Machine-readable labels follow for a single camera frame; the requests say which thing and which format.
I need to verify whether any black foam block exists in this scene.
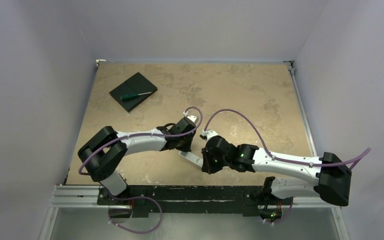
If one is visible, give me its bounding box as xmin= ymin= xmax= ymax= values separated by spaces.
xmin=109 ymin=72 xmax=158 ymax=113

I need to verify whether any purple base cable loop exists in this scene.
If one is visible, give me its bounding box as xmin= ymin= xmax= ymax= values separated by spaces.
xmin=107 ymin=195 xmax=163 ymax=235

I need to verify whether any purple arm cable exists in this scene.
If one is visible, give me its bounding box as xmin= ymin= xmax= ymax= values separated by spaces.
xmin=77 ymin=106 xmax=204 ymax=176
xmin=203 ymin=108 xmax=372 ymax=168

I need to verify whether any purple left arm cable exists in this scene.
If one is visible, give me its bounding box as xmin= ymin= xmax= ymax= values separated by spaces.
xmin=77 ymin=106 xmax=204 ymax=176

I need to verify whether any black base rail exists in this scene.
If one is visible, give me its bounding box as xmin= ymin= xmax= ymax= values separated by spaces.
xmin=97 ymin=185 xmax=292 ymax=218

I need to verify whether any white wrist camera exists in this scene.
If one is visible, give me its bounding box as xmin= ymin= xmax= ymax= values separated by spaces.
xmin=183 ymin=112 xmax=201 ymax=127
xmin=199 ymin=130 xmax=219 ymax=141

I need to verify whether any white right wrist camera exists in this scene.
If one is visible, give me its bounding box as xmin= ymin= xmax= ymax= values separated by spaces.
xmin=199 ymin=130 xmax=219 ymax=141

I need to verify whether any green handled screwdriver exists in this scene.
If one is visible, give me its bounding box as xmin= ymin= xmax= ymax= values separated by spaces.
xmin=120 ymin=91 xmax=153 ymax=101

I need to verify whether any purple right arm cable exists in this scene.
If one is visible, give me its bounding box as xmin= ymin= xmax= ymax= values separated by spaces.
xmin=203 ymin=108 xmax=372 ymax=168

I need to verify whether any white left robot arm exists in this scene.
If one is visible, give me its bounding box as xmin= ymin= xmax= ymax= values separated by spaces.
xmin=77 ymin=115 xmax=198 ymax=205

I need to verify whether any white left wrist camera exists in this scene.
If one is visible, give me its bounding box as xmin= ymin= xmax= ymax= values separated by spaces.
xmin=183 ymin=112 xmax=201 ymax=127

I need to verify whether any white remote control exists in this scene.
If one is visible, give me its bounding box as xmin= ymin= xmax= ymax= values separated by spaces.
xmin=178 ymin=151 xmax=204 ymax=168

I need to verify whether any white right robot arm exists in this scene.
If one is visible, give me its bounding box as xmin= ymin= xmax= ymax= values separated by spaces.
xmin=201 ymin=134 xmax=352 ymax=207

